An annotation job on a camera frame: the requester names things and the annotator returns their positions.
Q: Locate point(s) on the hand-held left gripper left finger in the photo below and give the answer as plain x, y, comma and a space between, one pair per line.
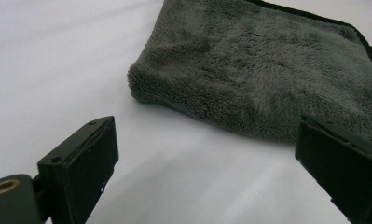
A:
81, 168

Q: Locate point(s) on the grey fleece towel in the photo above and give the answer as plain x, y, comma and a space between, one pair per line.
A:
261, 71

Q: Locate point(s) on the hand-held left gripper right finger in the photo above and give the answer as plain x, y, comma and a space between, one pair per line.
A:
345, 168

